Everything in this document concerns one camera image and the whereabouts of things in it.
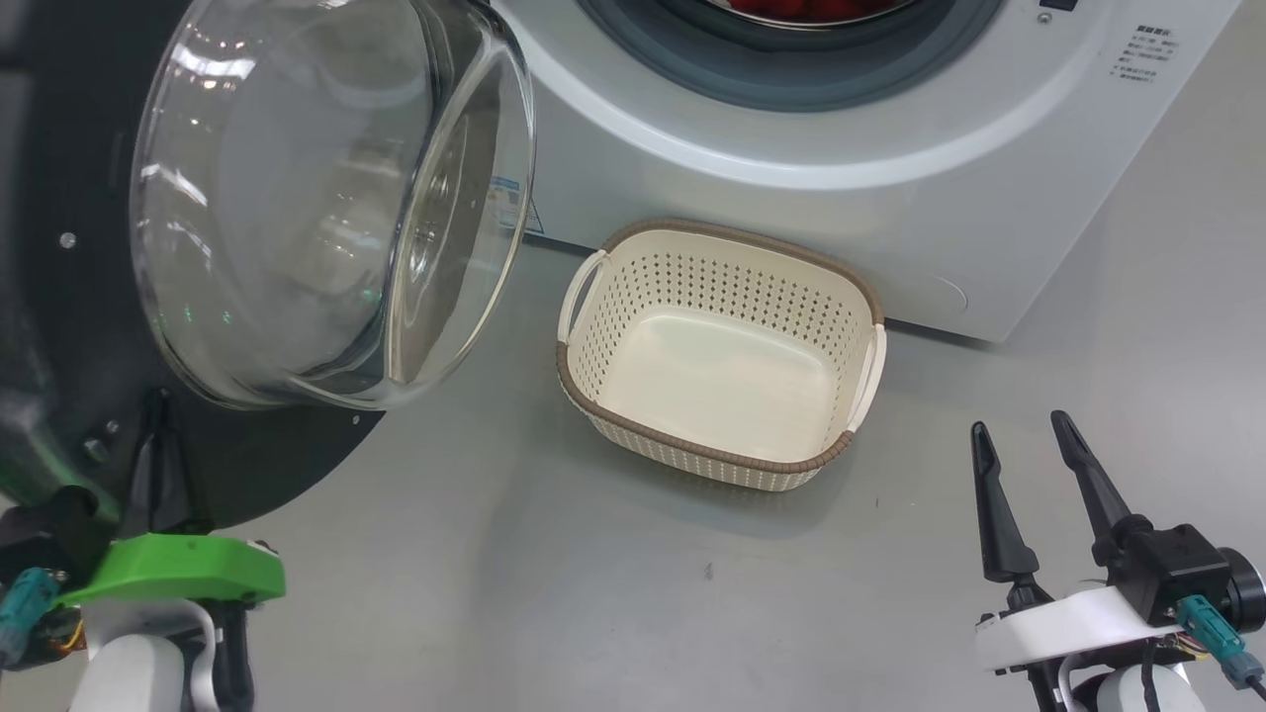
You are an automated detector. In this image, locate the white front-load washing machine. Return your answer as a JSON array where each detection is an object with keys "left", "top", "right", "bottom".
[{"left": 490, "top": 0, "right": 1242, "bottom": 344}]

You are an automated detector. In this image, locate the blue energy label sticker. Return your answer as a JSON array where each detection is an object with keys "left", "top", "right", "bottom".
[{"left": 490, "top": 176, "right": 545, "bottom": 238}]

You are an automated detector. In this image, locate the round dark glass washer door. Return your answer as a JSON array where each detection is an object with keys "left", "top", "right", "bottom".
[{"left": 0, "top": 0, "right": 540, "bottom": 535}]

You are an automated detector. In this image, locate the teal connector left camera cable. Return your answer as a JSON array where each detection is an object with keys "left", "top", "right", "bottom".
[{"left": 0, "top": 567, "right": 62, "bottom": 664}]

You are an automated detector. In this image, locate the red and white garment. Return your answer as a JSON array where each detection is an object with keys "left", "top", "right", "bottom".
[{"left": 727, "top": 0, "right": 921, "bottom": 26}]

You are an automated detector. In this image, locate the cream perforated laundry basket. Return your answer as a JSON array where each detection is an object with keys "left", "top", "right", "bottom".
[{"left": 556, "top": 218, "right": 888, "bottom": 493}]

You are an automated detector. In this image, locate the teal connector right camera cable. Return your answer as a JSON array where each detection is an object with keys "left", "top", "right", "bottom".
[{"left": 1175, "top": 593, "right": 1266, "bottom": 693}]

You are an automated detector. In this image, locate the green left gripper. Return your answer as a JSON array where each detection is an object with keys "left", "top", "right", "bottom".
[{"left": 54, "top": 391, "right": 288, "bottom": 609}]

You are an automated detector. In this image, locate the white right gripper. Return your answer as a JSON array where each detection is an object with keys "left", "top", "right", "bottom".
[{"left": 969, "top": 410, "right": 1185, "bottom": 675}]

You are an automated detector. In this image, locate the teal connector camera cable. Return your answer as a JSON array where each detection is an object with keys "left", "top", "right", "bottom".
[
  {"left": 0, "top": 567, "right": 62, "bottom": 664},
  {"left": 1175, "top": 593, "right": 1266, "bottom": 693}
]

